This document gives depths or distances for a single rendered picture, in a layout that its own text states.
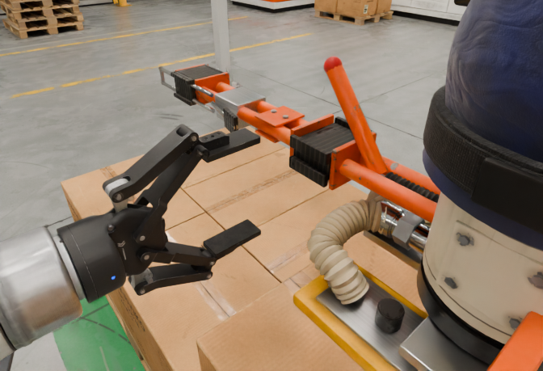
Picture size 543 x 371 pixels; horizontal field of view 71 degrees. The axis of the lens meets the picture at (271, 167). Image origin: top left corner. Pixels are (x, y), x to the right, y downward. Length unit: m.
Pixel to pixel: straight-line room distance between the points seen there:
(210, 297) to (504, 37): 1.10
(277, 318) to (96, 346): 1.33
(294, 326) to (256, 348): 0.07
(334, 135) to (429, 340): 0.27
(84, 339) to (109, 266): 1.60
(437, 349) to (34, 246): 0.37
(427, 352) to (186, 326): 0.86
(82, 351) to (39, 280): 1.58
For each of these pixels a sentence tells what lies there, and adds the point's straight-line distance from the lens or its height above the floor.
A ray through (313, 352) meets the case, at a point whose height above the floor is 0.95.
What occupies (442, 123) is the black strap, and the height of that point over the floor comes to 1.37.
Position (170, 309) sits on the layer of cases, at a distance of 1.24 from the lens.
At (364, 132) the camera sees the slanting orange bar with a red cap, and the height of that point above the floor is 1.29.
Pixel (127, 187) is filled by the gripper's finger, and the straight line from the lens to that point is 0.36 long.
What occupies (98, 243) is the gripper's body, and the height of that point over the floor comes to 1.26.
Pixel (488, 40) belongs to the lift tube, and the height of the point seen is 1.44.
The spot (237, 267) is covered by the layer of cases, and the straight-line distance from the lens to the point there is 1.31.
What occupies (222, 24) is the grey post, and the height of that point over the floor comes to 0.68.
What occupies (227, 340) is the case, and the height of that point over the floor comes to 0.95.
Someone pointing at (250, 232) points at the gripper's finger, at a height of 1.17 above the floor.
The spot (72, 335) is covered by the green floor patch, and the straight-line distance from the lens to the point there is 2.00.
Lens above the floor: 1.50
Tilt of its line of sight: 32 degrees down
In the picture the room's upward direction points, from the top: straight up
